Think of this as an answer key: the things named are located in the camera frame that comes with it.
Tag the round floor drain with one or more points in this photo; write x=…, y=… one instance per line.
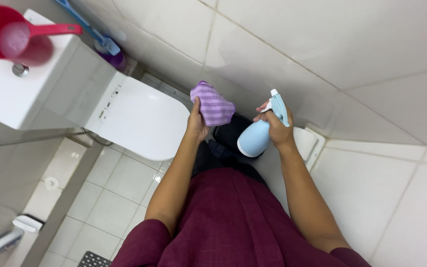
x=51, y=183

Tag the person's maroon garment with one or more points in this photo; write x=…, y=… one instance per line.
x=232, y=226

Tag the person's left hand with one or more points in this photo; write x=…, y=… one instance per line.
x=195, y=126

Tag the purple striped cleaning cloth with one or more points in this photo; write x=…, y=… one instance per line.
x=213, y=105

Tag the purple brush holder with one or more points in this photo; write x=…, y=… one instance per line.
x=116, y=59

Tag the blue toilet brush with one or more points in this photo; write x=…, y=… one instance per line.
x=87, y=28

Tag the person's dark trousers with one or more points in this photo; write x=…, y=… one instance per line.
x=208, y=159

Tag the white toilet tank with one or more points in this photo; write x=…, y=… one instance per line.
x=57, y=89

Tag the red plastic water dipper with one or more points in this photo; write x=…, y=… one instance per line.
x=2, y=33

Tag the chrome flush button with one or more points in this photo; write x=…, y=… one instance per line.
x=20, y=69

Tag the white plastic bin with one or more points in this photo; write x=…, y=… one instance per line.
x=306, y=142

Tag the white and black scrub brush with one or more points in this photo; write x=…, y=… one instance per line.
x=27, y=223

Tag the black perforated floor mat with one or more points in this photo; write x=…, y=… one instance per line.
x=94, y=260

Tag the person's right hand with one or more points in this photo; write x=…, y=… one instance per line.
x=280, y=131

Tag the light blue spray bottle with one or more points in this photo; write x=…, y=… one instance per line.
x=254, y=137

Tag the white toilet seat lid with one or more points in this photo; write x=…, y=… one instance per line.
x=143, y=118

